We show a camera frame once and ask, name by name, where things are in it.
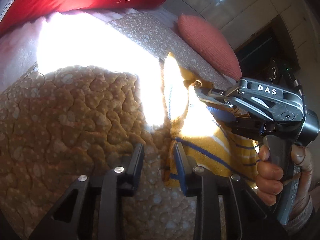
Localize yellow striped knit sweater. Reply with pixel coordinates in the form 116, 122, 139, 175
163, 53, 259, 187

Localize person's right hand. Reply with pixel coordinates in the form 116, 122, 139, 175
255, 143, 315, 222

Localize pink textured pillow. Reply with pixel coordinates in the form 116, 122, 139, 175
177, 15, 242, 80

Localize brown wooden door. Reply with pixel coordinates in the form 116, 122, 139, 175
235, 15, 300, 83

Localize beige heart-pattern quilt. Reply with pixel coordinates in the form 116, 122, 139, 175
1, 11, 230, 239

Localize white wardrobe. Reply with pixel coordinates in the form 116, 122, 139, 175
164, 0, 308, 49

